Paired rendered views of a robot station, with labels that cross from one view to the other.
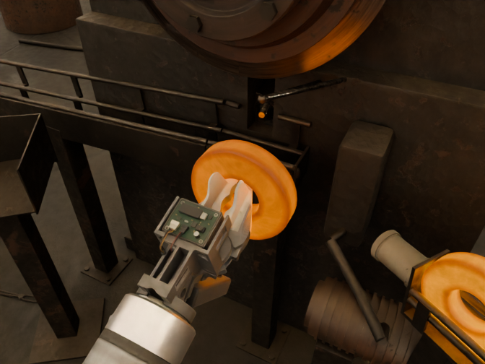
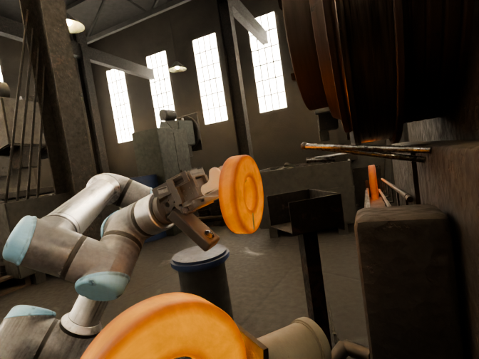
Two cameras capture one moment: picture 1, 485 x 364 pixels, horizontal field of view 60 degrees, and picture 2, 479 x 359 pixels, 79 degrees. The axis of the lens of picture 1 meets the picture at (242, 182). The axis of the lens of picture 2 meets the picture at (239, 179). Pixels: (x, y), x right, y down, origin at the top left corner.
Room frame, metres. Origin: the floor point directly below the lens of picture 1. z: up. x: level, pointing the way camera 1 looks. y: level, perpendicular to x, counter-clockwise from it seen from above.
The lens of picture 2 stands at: (0.41, -0.57, 0.89)
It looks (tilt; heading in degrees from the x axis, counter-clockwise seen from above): 4 degrees down; 87
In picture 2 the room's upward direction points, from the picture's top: 8 degrees counter-clockwise
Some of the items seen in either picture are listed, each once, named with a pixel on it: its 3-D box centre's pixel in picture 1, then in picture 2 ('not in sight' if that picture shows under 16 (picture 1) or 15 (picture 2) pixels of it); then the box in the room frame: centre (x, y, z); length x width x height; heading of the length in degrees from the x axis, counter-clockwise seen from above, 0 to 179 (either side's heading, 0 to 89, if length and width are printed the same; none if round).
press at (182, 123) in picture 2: not in sight; (182, 153); (-0.72, 8.11, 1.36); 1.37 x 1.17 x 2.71; 143
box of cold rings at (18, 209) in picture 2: not in sight; (50, 228); (-1.68, 2.88, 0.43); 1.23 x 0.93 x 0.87; 61
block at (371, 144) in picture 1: (356, 185); (410, 303); (0.62, -0.22, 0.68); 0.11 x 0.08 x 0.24; 153
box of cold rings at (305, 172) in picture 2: not in sight; (306, 194); (1.34, 2.76, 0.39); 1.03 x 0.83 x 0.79; 157
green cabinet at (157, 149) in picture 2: not in sight; (168, 180); (-0.42, 3.81, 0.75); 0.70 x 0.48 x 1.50; 63
